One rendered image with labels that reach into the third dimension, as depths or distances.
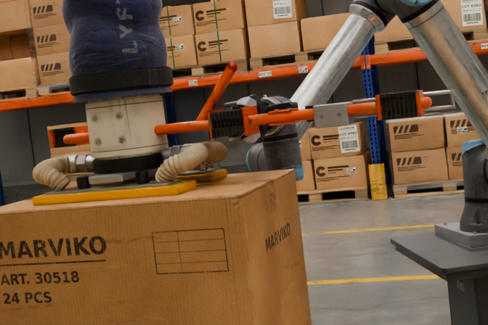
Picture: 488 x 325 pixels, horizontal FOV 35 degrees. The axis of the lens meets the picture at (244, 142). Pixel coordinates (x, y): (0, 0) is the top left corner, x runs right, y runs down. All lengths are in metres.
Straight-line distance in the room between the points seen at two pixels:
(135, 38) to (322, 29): 7.22
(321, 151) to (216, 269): 7.41
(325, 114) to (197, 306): 0.45
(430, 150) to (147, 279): 7.28
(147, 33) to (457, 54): 0.85
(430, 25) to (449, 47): 0.08
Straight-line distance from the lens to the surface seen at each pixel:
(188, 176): 1.73
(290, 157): 1.89
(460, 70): 2.11
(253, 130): 1.61
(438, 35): 2.09
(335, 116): 1.54
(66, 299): 1.64
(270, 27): 8.92
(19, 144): 11.66
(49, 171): 1.70
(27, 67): 10.01
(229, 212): 1.44
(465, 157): 2.38
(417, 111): 1.50
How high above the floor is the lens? 1.25
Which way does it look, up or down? 3 degrees down
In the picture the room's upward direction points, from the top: 7 degrees counter-clockwise
